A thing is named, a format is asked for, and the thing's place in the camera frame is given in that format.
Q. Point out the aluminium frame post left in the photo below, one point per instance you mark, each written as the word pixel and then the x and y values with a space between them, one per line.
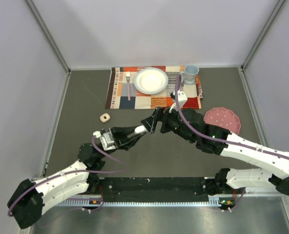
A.
pixel 50 40

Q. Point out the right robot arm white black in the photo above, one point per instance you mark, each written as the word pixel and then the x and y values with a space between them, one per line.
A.
pixel 271 167

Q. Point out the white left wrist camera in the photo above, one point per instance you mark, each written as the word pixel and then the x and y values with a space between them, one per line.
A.
pixel 106 139

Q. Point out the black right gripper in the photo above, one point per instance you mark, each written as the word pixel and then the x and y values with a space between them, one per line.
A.
pixel 159 113

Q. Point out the white plate with blue rim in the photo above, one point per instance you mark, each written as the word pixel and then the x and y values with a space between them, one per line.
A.
pixel 150 81

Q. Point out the pink dotted plate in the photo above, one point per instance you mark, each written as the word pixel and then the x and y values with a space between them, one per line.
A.
pixel 223 117

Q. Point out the white glossy charging case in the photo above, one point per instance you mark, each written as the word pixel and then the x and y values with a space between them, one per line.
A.
pixel 139 130

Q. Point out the multicoloured patchwork placemat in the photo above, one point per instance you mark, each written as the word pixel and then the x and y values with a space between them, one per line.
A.
pixel 117 89

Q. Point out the light blue mug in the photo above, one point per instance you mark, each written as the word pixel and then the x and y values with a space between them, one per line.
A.
pixel 189 74

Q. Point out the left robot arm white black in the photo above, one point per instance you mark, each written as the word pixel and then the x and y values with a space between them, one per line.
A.
pixel 32 199

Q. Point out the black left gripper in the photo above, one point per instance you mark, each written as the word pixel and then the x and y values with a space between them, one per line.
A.
pixel 121 141

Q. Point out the pink handled metal fork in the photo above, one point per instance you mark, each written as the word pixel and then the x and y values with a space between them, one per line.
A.
pixel 127 76

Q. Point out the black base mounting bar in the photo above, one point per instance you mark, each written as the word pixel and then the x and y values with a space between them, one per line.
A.
pixel 156 189

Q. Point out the aluminium frame post right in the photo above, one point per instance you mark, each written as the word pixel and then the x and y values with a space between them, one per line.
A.
pixel 271 19

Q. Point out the pink handled knife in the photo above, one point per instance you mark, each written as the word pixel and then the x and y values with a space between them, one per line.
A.
pixel 182 86

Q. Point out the aluminium frame post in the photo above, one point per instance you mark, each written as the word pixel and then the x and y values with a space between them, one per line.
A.
pixel 271 19
pixel 50 40

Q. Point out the beige case with black oval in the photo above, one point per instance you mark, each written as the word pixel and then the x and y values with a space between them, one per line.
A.
pixel 104 117

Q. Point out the grey slotted cable duct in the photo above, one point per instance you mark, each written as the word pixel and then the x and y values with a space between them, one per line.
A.
pixel 213 201

